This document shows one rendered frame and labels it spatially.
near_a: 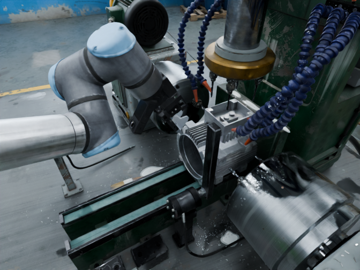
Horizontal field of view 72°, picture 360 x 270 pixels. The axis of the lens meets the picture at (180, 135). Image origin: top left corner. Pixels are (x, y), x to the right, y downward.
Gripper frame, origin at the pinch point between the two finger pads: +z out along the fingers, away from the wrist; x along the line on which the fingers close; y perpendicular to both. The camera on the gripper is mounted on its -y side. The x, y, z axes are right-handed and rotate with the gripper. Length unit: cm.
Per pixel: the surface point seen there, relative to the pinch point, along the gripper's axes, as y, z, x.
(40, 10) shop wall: -48, 76, 562
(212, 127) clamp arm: 6.5, -15.1, -19.7
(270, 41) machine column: 40.6, -1.7, 0.7
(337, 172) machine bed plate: 39, 55, -27
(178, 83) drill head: 11.6, -1.4, 15.1
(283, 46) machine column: 40.6, -1.7, -4.4
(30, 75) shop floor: -99, 68, 310
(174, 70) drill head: 14.2, -0.9, 22.9
